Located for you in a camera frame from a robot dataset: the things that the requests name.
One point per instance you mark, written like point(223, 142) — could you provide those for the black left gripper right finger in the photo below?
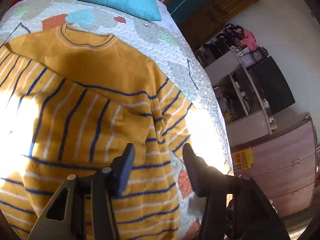
point(203, 178)

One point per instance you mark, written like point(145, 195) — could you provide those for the yellow printed sign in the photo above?
point(242, 159)

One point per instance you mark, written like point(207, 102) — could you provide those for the brown wooden door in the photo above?
point(209, 19)

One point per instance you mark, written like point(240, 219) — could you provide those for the round dark clock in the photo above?
point(257, 56)

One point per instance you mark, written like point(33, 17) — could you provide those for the white shelving unit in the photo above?
point(245, 110)

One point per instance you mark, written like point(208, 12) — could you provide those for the purple chest of drawers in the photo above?
point(285, 167)

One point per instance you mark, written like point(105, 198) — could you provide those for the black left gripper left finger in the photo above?
point(121, 169)

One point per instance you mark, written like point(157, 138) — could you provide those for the black television screen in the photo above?
point(273, 85)

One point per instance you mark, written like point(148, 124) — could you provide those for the heart patchwork quilt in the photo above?
point(171, 53)

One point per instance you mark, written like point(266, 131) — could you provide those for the white bed sheet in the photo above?
point(167, 21)

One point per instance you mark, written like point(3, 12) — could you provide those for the purple square clock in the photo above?
point(247, 60)

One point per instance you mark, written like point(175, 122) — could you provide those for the yellow striped knit sweater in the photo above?
point(70, 103)

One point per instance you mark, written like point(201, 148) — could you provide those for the pink clothes pile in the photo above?
point(249, 40)

